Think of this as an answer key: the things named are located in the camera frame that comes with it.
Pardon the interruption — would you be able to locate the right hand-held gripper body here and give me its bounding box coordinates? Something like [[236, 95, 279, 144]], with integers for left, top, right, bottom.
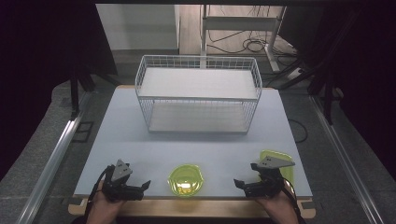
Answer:
[[245, 155, 296, 199]]

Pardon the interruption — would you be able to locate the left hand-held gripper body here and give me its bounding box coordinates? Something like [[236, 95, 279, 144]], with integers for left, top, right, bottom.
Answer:
[[102, 159, 145, 202]]

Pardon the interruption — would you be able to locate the rectangular green plastic container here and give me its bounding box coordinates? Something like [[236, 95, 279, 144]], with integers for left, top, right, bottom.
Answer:
[[258, 149, 295, 188]]

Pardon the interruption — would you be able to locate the round green plastic container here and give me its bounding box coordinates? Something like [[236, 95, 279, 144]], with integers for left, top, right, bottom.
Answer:
[[167, 163, 205, 198]]

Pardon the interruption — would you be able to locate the white wire shelf rack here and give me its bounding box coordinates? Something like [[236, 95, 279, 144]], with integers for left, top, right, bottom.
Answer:
[[134, 54, 263, 134]]

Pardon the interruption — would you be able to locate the person's left hand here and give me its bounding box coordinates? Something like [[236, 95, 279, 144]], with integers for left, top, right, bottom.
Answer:
[[87, 183, 126, 224]]

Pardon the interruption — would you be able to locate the person's right hand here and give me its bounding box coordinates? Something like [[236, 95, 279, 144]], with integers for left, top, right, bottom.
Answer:
[[255, 181, 301, 224]]

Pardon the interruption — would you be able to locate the light blue table mat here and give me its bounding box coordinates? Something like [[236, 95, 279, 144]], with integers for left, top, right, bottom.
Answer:
[[74, 86, 314, 199]]

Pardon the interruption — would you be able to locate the black metal stand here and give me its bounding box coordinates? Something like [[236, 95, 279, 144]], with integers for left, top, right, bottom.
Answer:
[[68, 62, 122, 120], [276, 8, 368, 125]]

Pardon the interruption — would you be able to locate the white power strip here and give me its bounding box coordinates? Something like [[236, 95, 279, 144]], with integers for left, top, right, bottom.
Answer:
[[286, 66, 304, 81]]

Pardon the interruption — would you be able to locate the white cabinet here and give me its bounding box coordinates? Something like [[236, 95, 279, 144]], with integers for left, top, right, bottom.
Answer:
[[95, 3, 181, 51]]

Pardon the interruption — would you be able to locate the dark curtain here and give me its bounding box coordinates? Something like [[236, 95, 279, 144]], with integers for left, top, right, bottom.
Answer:
[[0, 0, 119, 181], [279, 0, 396, 172]]

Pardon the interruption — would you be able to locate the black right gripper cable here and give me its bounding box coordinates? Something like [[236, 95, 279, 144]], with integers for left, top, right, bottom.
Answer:
[[279, 176, 307, 224]]

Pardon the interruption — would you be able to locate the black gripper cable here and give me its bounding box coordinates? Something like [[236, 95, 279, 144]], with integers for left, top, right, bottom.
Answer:
[[83, 164, 112, 224], [279, 176, 307, 224]]

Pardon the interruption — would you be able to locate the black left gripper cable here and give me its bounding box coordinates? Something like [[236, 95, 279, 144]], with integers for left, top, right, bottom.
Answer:
[[83, 164, 112, 224]]

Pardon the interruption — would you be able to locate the black floor bracket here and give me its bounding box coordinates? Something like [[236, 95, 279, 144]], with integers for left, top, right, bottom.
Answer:
[[72, 120, 95, 144]]

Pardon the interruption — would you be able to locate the black floor cable loop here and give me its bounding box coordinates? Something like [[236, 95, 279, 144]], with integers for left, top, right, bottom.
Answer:
[[288, 118, 309, 144]]

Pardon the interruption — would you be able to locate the silver metal rail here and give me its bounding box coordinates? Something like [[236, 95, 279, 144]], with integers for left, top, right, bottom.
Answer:
[[17, 92, 92, 224], [309, 94, 385, 224]]

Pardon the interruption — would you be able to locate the tangle of black floor cables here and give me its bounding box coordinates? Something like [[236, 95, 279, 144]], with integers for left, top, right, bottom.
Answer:
[[206, 6, 297, 58]]

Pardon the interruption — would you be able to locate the white desk frame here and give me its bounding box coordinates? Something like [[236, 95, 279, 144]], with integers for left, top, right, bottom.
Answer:
[[200, 4, 288, 73]]

